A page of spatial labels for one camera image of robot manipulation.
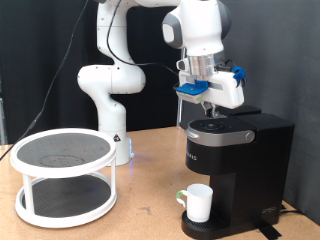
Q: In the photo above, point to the white two-tier turntable stand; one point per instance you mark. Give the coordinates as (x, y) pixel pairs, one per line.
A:
(63, 200)

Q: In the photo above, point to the black tape strip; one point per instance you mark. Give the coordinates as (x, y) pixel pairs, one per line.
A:
(269, 231)

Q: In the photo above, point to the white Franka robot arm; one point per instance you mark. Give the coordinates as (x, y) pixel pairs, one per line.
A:
(113, 80)

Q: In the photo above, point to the black Keurig coffee machine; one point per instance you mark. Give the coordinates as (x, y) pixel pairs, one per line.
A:
(256, 166)

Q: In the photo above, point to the white mug with green mark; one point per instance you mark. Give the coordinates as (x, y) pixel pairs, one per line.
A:
(199, 203)

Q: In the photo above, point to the wrist camera on blue mount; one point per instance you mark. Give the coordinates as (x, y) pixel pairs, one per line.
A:
(191, 91)

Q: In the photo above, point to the vertical metal pole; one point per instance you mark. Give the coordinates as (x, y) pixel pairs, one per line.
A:
(180, 111)

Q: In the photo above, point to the grey metal frame post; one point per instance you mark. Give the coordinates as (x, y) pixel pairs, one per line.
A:
(2, 116)

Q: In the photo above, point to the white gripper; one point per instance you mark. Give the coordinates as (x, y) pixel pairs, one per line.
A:
(223, 88)

